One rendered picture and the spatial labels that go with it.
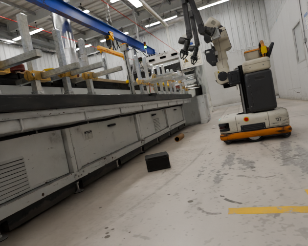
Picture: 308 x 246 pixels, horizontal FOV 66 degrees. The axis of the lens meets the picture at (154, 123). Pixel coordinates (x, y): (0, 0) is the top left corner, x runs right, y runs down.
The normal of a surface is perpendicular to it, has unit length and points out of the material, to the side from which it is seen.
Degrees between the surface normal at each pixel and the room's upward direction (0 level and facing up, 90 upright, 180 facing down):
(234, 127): 90
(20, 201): 90
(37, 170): 90
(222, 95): 90
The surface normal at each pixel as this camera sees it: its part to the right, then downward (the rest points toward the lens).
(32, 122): 0.92, -0.16
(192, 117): -0.33, 0.11
